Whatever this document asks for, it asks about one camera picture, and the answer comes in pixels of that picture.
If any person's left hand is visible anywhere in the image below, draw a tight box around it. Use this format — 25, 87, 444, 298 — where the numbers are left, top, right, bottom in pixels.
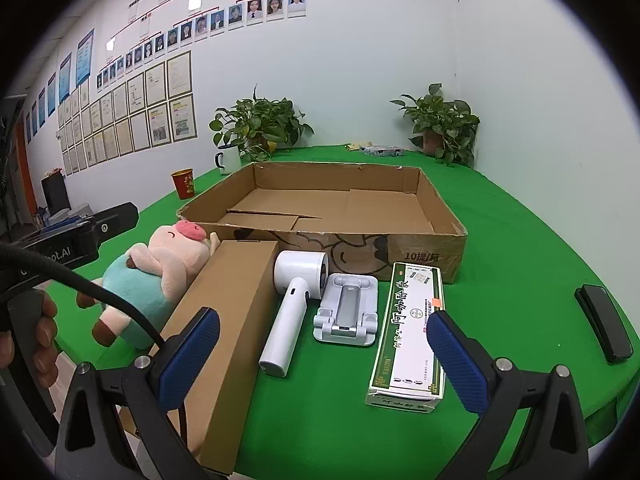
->
0, 292, 59, 388

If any black computer monitor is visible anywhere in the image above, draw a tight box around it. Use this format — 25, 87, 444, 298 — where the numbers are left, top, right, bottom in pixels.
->
41, 174, 72, 213

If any pink pig plush toy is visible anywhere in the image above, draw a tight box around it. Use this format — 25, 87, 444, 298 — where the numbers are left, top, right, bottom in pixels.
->
76, 219, 221, 348

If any green tablecloth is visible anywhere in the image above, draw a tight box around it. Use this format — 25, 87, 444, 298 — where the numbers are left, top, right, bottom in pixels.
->
52, 145, 640, 478

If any silver snack packet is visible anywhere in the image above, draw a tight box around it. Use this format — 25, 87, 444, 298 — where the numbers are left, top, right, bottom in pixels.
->
361, 144, 405, 158

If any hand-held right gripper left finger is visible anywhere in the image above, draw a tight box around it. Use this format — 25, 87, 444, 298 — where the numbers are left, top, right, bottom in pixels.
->
54, 306, 223, 480

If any white phone stand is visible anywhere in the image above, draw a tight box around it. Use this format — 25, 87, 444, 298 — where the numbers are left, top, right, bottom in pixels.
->
313, 273, 381, 347

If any wall of framed certificates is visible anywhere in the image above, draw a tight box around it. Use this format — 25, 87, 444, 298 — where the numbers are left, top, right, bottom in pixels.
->
55, 50, 197, 176

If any green and white medicine box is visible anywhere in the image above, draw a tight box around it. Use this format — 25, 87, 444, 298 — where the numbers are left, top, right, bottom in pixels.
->
365, 261, 447, 417

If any black glasses case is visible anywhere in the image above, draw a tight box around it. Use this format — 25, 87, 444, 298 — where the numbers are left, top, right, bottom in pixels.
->
574, 284, 635, 365

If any white hair dryer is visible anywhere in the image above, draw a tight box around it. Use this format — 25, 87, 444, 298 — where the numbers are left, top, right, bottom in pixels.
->
258, 250, 329, 378

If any potted plant in brown pot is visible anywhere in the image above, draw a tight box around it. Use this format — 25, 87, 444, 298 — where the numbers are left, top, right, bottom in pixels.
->
390, 83, 481, 167

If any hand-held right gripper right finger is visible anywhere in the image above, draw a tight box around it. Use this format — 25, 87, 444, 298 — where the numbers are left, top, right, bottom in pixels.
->
425, 310, 591, 480

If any white enamel mug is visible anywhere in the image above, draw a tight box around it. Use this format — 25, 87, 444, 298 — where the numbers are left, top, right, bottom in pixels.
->
215, 146, 243, 176

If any red paper cup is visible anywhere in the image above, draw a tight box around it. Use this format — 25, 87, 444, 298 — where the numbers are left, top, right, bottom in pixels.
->
171, 169, 197, 201

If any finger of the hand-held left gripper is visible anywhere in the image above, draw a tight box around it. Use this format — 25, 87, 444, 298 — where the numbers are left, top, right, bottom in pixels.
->
93, 202, 140, 246

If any large cardboard box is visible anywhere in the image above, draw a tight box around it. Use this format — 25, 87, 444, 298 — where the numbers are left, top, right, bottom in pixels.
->
176, 161, 469, 285

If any row of portrait photos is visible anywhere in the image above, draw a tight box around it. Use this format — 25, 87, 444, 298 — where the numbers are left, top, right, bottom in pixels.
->
96, 0, 307, 88

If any row of blue notice boards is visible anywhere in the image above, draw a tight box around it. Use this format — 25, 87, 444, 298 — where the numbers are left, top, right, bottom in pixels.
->
24, 28, 96, 145

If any long brown cardboard box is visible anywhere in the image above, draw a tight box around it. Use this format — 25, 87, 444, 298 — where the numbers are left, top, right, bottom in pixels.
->
120, 240, 280, 476

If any bushy potted plant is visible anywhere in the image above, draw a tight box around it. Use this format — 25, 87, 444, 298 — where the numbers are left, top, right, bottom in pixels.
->
209, 85, 315, 161

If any black braided cable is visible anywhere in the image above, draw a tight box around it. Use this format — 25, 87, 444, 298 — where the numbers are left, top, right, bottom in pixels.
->
0, 242, 190, 448

